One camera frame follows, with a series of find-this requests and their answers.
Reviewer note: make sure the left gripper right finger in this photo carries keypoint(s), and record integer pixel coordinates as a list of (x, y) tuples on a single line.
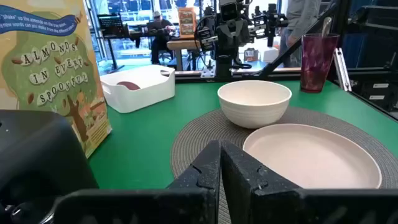
[(258, 202)]

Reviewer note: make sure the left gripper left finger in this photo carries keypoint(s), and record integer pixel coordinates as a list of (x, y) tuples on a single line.
[(192, 202)]

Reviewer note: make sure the red apple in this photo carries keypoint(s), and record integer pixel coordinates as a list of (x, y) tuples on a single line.
[(129, 85)]

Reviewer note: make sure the almond cereal box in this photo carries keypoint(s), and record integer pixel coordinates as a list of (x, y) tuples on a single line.
[(53, 71)]

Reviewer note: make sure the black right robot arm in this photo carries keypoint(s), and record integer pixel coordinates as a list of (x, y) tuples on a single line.
[(224, 67)]

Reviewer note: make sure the small cardboard box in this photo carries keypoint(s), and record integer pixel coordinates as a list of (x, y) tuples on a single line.
[(251, 55)]

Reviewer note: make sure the orange printed box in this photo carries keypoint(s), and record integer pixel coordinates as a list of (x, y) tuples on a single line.
[(187, 21)]

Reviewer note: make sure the wooden table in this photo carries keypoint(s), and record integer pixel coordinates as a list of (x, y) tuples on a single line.
[(182, 46)]

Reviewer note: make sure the grey woven round placemat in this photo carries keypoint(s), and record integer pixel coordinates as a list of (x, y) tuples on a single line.
[(202, 137)]

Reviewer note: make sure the beige plate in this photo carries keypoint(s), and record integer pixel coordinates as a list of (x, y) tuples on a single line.
[(311, 158)]

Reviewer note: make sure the standing person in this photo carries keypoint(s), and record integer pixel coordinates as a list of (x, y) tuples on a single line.
[(298, 21)]

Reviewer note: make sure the seated person with cap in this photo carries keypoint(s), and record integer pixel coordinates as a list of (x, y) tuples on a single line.
[(160, 34)]

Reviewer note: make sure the cream ribbed bowl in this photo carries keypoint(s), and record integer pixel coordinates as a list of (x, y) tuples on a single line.
[(253, 107)]

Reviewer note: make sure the purple plastic tumbler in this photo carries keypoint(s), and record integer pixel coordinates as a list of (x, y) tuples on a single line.
[(317, 65)]

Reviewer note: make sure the metal spoon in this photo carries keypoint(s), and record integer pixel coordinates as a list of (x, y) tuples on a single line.
[(326, 26)]

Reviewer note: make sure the white plastic bin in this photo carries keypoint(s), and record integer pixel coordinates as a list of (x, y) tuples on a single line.
[(146, 93)]

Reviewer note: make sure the black stand with screen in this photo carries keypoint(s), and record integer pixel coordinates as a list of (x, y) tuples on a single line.
[(110, 26)]

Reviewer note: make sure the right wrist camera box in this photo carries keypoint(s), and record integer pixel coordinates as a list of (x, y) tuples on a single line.
[(229, 11)]

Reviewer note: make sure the black frame strut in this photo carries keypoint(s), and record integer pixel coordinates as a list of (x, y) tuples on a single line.
[(289, 51)]

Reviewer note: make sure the silver aluminium bracket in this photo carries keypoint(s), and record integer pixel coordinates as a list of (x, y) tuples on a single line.
[(341, 70)]

